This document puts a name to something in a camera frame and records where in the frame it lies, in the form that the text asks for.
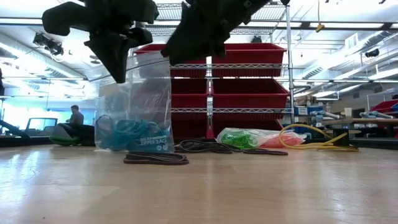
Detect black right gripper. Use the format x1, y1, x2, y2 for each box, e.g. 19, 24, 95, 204
160, 0, 271, 66

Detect orange rubber band bunch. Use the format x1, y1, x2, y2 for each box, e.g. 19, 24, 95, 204
259, 133, 301, 149

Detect green rubber band bunch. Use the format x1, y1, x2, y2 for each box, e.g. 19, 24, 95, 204
220, 129, 259, 149

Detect blue rubber band bunch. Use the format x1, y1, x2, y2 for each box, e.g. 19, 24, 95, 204
96, 114, 169, 152

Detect person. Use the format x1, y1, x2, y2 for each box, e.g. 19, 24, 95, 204
65, 105, 85, 125

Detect yellow cable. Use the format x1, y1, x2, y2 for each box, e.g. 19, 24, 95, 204
278, 123, 361, 152

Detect computer monitor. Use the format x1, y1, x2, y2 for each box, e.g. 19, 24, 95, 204
24, 117, 58, 137

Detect grey blue pipe fitting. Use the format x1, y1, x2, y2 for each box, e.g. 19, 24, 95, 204
359, 110, 396, 120
310, 110, 342, 123

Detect yellow hanging plug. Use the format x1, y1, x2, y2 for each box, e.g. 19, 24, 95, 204
315, 0, 326, 34

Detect wooden workbench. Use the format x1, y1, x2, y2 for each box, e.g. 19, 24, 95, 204
322, 118, 398, 126

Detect dark grey rubber band tangle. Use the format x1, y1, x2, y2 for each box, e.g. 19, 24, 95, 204
174, 139, 243, 154

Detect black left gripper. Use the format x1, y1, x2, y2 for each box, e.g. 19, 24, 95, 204
42, 0, 159, 84

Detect clear plastic zipper bag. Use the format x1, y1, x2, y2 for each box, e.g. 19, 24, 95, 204
94, 51, 175, 154
257, 128, 307, 149
216, 127, 271, 149

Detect black curved chair part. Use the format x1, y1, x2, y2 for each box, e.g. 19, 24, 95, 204
0, 119, 32, 140

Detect red storage tote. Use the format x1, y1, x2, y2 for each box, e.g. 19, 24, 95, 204
369, 99, 398, 114

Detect black and green bag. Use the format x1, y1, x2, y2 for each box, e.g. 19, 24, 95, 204
49, 123, 96, 147

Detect blue storage bin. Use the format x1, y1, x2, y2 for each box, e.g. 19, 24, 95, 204
294, 105, 317, 117

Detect chrome wire shelving rack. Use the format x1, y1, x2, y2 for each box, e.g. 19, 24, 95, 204
126, 1, 295, 138

